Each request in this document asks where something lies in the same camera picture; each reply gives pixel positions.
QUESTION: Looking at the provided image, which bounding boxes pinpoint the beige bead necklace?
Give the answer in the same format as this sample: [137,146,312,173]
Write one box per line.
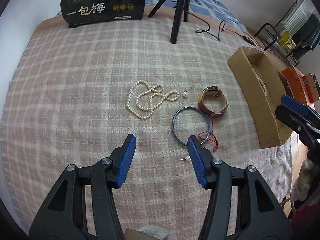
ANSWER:
[256,71,268,97]

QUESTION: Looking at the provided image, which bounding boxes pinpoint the red strap wristwatch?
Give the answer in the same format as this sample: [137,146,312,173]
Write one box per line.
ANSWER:
[198,86,229,117]

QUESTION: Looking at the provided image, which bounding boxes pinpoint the dark hanging clothes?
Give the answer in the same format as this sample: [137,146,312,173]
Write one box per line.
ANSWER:
[295,15,320,52]

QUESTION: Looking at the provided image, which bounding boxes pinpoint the pink plaid blanket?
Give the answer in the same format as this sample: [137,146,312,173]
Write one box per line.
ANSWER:
[0,15,293,240]

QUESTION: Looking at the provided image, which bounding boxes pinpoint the black snack bag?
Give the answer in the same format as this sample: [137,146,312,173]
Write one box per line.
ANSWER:
[60,0,147,29]

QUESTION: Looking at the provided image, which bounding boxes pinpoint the blue patterned bed sheet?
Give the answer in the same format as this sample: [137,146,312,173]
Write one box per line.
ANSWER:
[145,0,248,34]

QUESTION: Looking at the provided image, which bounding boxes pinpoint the shallow cardboard box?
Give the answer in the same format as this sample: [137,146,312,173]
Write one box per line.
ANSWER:
[227,46,293,149]

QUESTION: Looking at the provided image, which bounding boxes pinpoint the black tripod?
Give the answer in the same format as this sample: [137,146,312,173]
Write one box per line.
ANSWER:
[147,0,193,44]

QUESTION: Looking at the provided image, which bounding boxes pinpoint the black cable with controller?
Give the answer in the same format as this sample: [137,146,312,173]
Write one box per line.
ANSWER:
[187,11,258,47]

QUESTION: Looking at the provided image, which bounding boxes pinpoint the red box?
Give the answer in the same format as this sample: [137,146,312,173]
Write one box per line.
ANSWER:
[302,72,320,103]

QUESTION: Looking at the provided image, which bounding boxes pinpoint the red string bracelet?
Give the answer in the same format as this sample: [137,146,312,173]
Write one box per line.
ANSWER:
[199,117,222,153]

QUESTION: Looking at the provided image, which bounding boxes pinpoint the person's right forearm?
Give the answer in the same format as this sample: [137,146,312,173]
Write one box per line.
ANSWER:
[290,159,320,230]

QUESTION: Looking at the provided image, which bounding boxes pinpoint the orange covered box stack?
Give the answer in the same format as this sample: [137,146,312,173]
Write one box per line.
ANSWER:
[278,67,309,105]

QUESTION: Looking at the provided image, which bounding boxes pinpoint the yellow crate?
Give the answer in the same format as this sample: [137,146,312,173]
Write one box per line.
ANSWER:
[279,31,295,53]

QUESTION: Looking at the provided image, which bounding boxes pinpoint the grey bangle ring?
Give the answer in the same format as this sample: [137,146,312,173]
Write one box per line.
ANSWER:
[171,107,212,145]

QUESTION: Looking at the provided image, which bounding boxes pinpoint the black clothes rack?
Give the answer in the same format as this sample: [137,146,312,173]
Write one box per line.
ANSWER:
[255,0,320,67]

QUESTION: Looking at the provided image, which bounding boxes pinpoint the person's left hand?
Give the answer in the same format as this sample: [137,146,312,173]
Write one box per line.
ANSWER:
[125,226,171,240]

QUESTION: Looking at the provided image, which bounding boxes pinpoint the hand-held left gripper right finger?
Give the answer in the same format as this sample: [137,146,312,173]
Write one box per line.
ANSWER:
[187,135,293,240]

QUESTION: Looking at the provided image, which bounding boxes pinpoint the striped towel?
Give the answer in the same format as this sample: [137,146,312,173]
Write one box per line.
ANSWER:
[285,1,315,33]

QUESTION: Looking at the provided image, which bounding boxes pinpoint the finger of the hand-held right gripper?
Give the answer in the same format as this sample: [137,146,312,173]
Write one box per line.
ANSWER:
[275,104,320,137]
[280,94,320,120]

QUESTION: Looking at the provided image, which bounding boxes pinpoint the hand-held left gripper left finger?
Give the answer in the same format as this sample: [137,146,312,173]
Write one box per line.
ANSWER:
[29,134,137,240]

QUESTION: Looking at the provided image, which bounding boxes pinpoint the white pearl necklace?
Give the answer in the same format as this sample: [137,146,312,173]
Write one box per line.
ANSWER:
[127,80,179,120]

